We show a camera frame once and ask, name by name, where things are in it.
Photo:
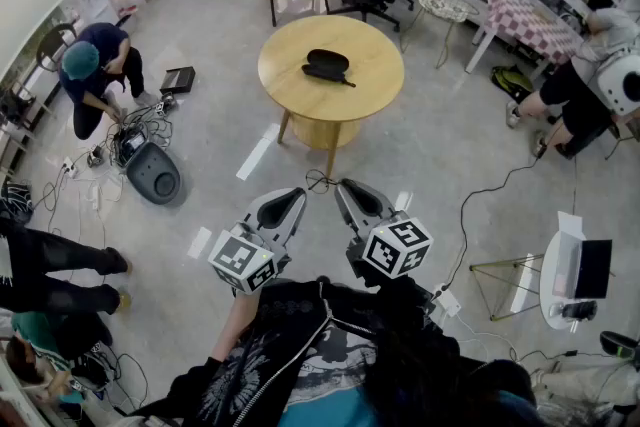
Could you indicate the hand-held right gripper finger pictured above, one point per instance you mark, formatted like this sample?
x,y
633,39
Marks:
x,y
386,206
347,215

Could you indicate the dark grey oval device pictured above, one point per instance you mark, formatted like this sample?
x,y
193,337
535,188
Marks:
x,y
150,170

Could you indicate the person's right forearm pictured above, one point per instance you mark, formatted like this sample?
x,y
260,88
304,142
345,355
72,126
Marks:
x,y
395,291

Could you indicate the person's left forearm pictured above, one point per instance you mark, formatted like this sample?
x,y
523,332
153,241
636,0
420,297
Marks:
x,y
235,330

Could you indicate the person's body in black jacket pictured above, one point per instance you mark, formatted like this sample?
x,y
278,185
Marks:
x,y
310,355

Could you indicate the black laptop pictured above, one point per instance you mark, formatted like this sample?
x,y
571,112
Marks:
x,y
594,267

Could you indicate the white backpack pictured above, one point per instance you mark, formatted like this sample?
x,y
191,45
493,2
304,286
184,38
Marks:
x,y
617,85

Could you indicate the black white-striped bag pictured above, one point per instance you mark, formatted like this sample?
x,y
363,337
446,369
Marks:
x,y
15,202

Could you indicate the black round-back chair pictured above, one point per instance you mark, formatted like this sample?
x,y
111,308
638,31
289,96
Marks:
x,y
52,42

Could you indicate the green black backpack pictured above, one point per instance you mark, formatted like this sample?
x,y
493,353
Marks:
x,y
511,82

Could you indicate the black glasses case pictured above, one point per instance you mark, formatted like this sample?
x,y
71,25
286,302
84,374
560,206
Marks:
x,y
325,62

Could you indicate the round wooden table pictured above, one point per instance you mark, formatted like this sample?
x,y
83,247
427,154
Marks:
x,y
350,55

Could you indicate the black open box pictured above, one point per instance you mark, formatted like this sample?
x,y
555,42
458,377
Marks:
x,y
177,81

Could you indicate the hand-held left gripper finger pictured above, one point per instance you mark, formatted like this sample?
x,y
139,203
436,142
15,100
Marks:
x,y
265,198
296,220

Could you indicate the white power strip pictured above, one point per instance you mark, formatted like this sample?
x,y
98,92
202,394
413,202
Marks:
x,y
95,197
447,300
71,167

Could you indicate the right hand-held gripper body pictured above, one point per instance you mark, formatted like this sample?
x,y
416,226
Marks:
x,y
397,247

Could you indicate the pink checkered table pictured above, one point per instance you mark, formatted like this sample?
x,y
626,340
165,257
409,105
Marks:
x,y
525,20

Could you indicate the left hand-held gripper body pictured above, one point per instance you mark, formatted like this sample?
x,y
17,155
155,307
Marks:
x,y
240,260

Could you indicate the white round side table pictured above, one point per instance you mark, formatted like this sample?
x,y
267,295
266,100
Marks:
x,y
550,310

